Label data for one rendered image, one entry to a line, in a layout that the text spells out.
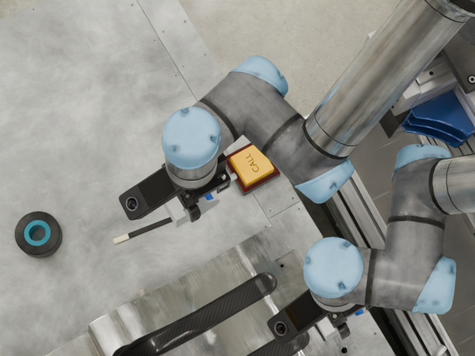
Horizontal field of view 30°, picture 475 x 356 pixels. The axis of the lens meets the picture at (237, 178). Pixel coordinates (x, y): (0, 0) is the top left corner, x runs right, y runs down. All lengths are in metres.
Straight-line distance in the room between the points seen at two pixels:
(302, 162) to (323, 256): 0.13
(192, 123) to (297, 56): 1.49
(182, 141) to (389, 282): 0.32
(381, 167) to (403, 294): 1.20
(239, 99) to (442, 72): 0.49
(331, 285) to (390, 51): 0.30
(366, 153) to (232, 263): 0.88
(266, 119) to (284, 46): 1.46
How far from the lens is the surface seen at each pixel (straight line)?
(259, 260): 1.54
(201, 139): 1.15
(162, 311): 1.51
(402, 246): 1.16
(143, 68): 1.73
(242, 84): 1.20
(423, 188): 1.17
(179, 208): 1.48
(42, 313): 1.63
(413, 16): 1.05
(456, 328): 2.30
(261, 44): 2.63
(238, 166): 1.63
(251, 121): 1.19
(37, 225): 1.63
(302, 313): 1.33
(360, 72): 1.10
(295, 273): 1.57
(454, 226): 2.34
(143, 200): 1.35
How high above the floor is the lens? 2.40
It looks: 75 degrees down
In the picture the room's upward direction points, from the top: 11 degrees clockwise
